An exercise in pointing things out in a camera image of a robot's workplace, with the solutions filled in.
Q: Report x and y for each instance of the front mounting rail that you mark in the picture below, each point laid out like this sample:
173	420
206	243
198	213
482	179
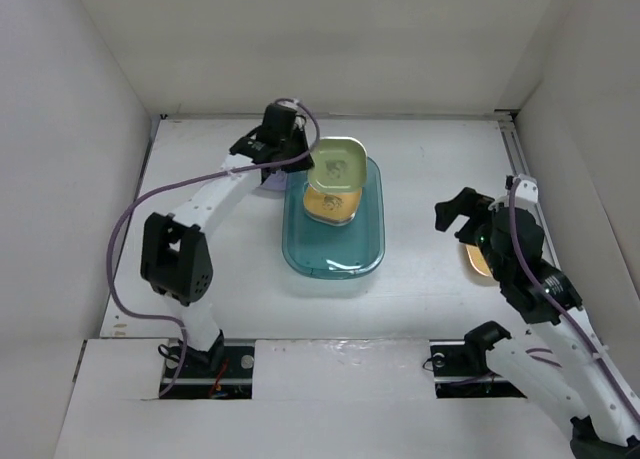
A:
333	370

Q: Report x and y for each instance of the purple square plate right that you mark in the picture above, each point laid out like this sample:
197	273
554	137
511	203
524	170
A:
276	182

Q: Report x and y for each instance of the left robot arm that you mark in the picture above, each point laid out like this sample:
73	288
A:
176	259

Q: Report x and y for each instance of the yellow plate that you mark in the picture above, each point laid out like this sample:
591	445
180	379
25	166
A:
333	209
476	267

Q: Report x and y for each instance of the green square plate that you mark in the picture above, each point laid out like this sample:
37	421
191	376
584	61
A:
340	165

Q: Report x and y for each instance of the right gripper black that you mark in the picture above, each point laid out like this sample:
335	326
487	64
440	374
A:
468	202

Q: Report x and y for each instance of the teal transparent plastic bin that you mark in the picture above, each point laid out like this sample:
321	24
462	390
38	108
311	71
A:
322	251

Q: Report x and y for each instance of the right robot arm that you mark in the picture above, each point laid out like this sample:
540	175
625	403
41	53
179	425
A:
581	391

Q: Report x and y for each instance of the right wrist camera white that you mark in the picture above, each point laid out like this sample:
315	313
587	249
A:
524	193

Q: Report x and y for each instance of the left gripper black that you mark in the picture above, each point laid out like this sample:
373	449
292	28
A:
299	165

